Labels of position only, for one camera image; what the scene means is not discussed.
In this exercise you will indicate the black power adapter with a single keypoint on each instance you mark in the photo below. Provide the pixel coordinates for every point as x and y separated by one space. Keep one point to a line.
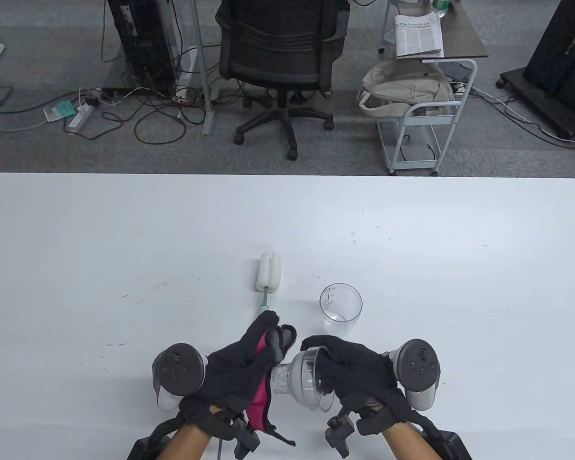
92 101

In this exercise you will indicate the person's right forearm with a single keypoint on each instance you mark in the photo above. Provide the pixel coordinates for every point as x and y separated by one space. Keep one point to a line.
407 443

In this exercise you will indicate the pink microfibre cloth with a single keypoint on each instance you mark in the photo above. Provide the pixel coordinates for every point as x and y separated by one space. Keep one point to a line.
261 397

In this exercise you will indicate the clear shaker cup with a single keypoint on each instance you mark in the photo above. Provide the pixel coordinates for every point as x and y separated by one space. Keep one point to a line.
340 311

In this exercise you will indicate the green capped plastic bottle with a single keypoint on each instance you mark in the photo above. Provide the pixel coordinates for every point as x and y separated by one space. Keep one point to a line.
439 7

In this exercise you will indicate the person's right hand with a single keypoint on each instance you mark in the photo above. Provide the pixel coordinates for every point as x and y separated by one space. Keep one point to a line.
359 369

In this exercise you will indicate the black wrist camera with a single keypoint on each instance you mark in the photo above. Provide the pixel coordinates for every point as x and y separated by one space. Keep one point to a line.
340 433
244 438

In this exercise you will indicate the folded newspaper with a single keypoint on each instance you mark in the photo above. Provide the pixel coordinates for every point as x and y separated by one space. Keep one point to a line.
419 33

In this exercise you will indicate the white metal desk leg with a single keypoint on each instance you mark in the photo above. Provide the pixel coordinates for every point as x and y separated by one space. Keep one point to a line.
201 48

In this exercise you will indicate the black mesh office chair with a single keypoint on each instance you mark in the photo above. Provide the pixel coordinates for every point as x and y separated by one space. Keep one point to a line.
280 43

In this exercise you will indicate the black computer tower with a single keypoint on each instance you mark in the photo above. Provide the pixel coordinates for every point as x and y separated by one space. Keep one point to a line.
143 43

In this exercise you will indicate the teal flat packet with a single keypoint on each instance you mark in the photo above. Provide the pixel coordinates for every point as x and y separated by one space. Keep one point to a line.
60 111

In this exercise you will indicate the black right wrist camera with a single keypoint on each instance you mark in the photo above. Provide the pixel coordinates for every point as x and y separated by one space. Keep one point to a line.
340 433

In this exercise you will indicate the white power strip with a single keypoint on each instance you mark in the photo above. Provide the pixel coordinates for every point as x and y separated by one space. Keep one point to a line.
80 117

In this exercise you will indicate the white green cup brush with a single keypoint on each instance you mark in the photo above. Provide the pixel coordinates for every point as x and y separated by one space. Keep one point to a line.
270 270

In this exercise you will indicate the beige backpack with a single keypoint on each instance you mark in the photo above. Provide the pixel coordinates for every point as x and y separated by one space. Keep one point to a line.
402 88

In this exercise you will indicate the grey left hand controller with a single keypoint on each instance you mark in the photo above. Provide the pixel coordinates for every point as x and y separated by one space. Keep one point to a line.
177 371

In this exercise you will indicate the person's left forearm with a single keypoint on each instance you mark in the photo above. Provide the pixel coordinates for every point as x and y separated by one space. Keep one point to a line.
187 443

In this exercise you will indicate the brown side table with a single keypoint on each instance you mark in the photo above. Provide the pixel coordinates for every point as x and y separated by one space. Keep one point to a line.
462 33

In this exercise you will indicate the person's left hand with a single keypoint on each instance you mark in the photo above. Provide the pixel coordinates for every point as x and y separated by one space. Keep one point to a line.
235 373

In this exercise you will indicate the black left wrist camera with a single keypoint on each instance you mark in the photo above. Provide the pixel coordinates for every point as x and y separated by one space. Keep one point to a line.
244 438

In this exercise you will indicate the grey right hand controller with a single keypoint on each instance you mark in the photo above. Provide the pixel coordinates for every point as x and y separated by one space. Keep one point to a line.
419 369

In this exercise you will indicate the grey hand controller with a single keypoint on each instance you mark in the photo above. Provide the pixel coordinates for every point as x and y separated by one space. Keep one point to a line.
177 371
419 369

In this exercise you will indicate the white metal cart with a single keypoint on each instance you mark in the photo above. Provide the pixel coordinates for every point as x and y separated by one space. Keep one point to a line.
412 158

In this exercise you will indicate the clear domed cup lid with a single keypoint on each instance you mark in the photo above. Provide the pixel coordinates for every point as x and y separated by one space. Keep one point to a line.
302 378

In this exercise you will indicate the black wheeled stand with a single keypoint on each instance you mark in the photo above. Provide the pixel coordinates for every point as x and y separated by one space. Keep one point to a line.
556 62

